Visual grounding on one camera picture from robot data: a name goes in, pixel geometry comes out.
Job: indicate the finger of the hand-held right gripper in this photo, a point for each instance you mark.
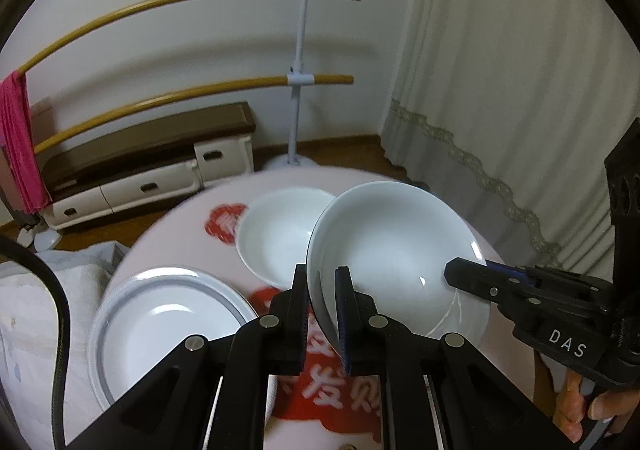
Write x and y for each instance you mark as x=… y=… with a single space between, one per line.
x=470 y=277
x=512 y=273

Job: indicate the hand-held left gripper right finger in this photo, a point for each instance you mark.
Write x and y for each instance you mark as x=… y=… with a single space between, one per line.
x=342 y=320

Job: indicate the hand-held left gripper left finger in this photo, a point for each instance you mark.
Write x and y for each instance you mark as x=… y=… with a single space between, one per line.
x=300 y=330

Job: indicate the person's right hand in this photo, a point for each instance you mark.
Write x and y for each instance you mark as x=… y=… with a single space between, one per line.
x=570 y=405

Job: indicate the round pink table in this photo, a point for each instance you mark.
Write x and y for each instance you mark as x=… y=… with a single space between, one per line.
x=175 y=240

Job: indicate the cream curtain with lace trim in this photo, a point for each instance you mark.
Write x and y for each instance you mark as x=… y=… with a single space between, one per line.
x=500 y=80

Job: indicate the cream cabinet with dark top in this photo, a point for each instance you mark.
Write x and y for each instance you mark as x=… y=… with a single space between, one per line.
x=150 y=145

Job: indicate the white textured blanket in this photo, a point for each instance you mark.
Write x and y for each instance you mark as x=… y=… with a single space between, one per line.
x=30 y=330

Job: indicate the white fan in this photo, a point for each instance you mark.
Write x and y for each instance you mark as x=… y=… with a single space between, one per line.
x=45 y=240

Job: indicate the pink towel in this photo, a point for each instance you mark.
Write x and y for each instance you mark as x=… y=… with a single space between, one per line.
x=20 y=145

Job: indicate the short wooden barre rail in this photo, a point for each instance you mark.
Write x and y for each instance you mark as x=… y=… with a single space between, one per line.
x=330 y=79

